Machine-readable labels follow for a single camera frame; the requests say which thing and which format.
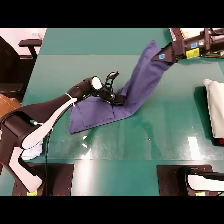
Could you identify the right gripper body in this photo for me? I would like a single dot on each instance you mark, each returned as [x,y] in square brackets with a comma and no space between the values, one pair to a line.
[173,52]

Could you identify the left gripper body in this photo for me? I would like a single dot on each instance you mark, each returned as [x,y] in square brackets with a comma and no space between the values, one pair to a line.
[111,97]

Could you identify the purple shirt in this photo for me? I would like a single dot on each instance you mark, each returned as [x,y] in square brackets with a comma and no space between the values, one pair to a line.
[140,86]

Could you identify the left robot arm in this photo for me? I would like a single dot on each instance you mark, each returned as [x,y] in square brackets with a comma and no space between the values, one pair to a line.
[50,110]

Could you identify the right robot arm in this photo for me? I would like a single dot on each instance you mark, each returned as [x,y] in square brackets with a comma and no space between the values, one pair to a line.
[200,41]

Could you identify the white garment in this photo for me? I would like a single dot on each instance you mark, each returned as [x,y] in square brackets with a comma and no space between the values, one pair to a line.
[216,106]

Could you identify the black side table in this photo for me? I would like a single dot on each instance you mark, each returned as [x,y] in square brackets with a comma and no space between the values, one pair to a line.
[30,42]

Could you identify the brown cardboard box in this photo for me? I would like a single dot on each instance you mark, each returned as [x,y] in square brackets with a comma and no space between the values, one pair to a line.
[8,104]

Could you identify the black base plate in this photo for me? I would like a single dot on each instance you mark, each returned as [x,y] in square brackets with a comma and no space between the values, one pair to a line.
[60,180]
[170,180]

